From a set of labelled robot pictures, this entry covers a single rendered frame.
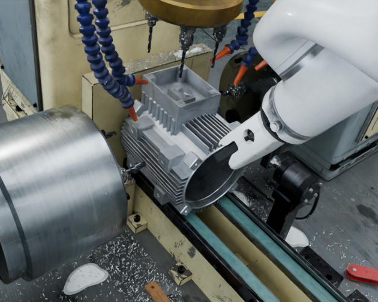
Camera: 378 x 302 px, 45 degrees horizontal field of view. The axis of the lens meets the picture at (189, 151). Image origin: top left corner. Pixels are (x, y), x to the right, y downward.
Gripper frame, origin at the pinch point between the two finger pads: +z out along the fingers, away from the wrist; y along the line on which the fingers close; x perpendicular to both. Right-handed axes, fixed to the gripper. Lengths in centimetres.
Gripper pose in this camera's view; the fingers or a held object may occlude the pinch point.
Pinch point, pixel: (227, 157)
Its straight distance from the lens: 73.9
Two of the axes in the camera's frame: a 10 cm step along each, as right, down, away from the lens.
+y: 7.7, -3.3, 5.5
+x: -4.7, -8.7, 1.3
